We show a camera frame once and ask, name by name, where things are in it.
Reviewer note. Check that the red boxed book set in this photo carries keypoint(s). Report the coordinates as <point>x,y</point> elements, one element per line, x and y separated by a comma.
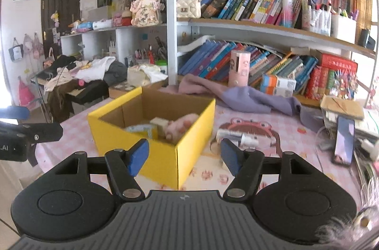
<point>322,78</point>

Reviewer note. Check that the small brown cardboard box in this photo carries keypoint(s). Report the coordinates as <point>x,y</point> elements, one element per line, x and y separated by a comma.
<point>123,88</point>

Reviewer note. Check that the black smartphone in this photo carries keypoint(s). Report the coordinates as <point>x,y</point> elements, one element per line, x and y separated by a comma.
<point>344,139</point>

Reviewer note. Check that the red round tin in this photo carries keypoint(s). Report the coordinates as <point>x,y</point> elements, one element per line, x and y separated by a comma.
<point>126,19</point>

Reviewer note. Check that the pink checked tablecloth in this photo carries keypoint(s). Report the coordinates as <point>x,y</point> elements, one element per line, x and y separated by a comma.
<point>296,155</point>

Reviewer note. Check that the white charger block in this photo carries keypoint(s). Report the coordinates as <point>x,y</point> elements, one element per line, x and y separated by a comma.
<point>160,125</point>

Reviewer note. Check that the fluffy purple sleeve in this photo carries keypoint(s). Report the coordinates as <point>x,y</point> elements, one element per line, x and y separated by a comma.
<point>355,223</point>

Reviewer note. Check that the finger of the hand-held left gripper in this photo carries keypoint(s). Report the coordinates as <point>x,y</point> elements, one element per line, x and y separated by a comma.
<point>14,113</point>
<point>41,131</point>

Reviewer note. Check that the cream quilted handbag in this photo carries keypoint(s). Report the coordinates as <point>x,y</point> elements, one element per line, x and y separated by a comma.
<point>188,8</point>

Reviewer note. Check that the pink pig plush toy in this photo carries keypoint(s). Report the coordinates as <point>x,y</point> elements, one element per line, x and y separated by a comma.
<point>180,127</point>

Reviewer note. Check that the orange blue white carton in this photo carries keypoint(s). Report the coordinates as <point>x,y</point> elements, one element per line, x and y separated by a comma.
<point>275,92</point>
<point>278,81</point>

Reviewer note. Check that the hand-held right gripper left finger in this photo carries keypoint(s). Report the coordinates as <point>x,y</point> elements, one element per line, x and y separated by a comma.
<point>138,156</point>

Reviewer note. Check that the floral dress doll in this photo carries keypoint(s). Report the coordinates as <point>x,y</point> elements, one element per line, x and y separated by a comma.
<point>146,11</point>

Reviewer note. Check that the small black box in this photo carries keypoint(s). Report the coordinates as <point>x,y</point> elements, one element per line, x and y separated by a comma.
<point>367,40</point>

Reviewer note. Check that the white pen holder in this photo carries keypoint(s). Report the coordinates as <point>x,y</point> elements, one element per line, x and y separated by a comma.
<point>343,29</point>

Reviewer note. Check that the white low shelf unit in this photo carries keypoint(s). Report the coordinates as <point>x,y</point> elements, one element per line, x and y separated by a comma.
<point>88,42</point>

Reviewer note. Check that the white tube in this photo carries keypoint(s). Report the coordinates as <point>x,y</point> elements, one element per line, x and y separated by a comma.
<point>237,137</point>

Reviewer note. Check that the yellow cardboard box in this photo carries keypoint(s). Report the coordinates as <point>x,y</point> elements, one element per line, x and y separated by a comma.
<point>165,162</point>

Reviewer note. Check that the purple cloth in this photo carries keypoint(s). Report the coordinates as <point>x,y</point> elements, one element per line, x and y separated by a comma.
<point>242,96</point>

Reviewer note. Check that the brown hanging garment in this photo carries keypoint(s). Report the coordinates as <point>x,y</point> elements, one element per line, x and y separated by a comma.
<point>60,102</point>

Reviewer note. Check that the clear pen holder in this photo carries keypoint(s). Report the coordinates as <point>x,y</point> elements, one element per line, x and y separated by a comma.
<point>319,22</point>

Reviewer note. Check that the colourful paper ornament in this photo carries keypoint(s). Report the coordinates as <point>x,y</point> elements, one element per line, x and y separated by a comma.
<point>346,85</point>

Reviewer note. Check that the blue wet wipes pack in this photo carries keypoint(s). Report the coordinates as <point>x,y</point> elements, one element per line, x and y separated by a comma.
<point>85,25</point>

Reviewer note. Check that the pink rectangular box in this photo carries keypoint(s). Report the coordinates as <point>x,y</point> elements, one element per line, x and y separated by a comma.
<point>239,69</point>

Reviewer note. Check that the row of slanted books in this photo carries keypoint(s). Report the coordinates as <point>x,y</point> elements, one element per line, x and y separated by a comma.
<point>207,63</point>

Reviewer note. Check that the pink plastic bag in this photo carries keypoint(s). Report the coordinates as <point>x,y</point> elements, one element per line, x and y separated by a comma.
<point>26,94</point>

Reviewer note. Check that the red bottle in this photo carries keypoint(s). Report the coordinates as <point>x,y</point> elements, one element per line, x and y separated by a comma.
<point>151,56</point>

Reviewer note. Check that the green lidded container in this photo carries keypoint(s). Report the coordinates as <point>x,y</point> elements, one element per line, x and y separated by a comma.
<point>161,65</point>

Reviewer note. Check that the brown kraft envelope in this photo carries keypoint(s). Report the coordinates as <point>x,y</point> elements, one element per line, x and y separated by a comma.
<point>340,106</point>

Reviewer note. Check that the white bookshelf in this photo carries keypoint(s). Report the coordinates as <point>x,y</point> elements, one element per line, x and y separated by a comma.
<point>171,31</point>

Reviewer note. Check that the row of upright books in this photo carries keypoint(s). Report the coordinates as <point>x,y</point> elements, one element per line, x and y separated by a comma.
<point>242,1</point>

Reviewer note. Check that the pile of clothes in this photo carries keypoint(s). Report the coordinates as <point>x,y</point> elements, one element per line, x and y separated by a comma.
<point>94,69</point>

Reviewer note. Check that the dark white tote bag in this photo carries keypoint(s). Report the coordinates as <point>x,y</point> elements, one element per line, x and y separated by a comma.
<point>16,51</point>

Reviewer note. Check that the row of yellow books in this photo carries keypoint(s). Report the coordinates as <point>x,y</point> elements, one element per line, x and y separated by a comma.
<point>364,10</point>

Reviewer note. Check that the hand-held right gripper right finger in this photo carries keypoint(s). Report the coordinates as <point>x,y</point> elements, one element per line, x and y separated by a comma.
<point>231,156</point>

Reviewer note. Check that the dark wooden door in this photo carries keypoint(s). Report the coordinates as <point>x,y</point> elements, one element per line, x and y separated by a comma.
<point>62,1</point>

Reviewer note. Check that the pile of books and papers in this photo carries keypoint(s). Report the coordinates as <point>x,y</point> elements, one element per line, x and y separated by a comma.
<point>367,125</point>

